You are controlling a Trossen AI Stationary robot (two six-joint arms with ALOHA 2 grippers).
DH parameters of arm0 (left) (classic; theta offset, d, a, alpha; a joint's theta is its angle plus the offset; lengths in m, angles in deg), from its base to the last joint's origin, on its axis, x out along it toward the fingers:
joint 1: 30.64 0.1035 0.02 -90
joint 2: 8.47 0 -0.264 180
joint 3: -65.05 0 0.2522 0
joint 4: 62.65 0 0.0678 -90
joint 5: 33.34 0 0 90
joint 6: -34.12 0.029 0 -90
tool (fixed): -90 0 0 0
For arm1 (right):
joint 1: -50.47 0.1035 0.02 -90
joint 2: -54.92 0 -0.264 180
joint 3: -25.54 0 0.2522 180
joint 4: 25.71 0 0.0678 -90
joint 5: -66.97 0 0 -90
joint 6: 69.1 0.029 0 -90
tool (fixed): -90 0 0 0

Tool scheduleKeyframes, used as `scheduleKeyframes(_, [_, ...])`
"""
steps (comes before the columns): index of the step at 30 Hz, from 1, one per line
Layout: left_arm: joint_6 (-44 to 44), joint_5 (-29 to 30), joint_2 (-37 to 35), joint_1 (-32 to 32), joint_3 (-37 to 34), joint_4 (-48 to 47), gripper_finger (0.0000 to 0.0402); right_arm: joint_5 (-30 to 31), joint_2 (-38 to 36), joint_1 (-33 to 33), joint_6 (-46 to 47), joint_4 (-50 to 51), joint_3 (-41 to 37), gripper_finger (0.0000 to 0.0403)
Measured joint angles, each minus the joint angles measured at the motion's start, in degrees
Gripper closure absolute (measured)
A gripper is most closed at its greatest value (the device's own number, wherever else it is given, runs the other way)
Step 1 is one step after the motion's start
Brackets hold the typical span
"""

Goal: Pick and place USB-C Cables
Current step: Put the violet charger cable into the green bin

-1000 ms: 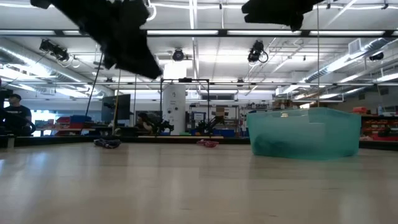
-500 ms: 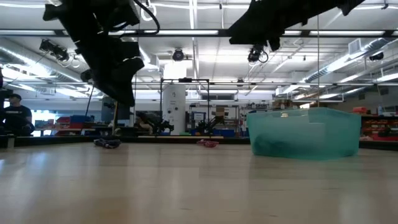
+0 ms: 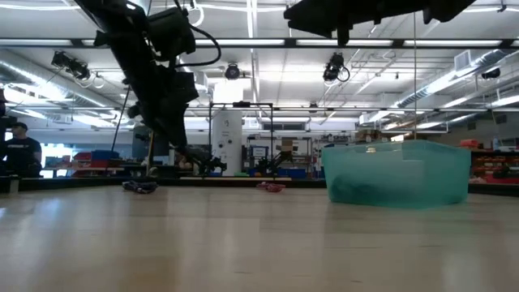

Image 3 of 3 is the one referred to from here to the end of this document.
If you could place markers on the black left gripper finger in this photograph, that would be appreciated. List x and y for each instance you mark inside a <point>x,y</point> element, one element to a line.
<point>187,154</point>

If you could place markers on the small dark blue object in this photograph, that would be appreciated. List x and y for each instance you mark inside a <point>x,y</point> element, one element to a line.
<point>140,186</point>

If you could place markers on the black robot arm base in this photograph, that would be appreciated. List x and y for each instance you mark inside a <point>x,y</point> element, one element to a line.
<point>4,121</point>

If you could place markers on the black background robot arm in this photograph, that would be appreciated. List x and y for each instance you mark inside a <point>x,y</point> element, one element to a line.
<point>275,160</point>
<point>211,165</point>

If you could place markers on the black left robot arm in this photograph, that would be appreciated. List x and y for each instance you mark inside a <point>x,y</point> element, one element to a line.
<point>121,40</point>

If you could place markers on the white round column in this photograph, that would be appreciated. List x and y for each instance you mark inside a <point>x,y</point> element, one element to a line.
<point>227,138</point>

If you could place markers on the black monitor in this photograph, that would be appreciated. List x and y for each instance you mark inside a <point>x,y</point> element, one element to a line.
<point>140,142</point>

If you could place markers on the thin vertical pole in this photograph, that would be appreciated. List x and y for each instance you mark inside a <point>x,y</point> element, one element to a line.
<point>414,81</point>

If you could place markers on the blue storage box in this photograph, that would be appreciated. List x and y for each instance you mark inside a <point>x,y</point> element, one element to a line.
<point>104,154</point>

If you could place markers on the cardboard box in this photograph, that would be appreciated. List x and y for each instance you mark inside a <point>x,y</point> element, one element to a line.
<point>287,145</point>

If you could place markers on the red storage boxes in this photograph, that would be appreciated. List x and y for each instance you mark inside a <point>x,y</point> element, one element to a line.
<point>86,159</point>

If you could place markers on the small red box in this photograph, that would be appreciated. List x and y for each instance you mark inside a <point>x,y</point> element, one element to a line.
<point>469,143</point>

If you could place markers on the person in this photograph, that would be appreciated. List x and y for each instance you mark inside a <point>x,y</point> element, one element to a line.
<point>22,152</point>

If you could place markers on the translucent teal plastic bin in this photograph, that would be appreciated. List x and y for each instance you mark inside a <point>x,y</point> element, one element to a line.
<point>425,174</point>

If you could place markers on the red shelf items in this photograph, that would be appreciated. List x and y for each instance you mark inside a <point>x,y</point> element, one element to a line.
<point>492,170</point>

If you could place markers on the black table edge rail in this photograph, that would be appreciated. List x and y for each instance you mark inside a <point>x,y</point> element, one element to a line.
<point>227,182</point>

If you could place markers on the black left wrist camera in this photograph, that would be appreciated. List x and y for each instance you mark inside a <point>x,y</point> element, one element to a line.
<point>170,34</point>

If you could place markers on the round black overhead camera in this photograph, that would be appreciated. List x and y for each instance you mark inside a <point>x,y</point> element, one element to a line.
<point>232,71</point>

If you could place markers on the black ceiling camera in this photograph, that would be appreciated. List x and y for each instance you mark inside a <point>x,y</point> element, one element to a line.
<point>71,65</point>
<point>490,73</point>

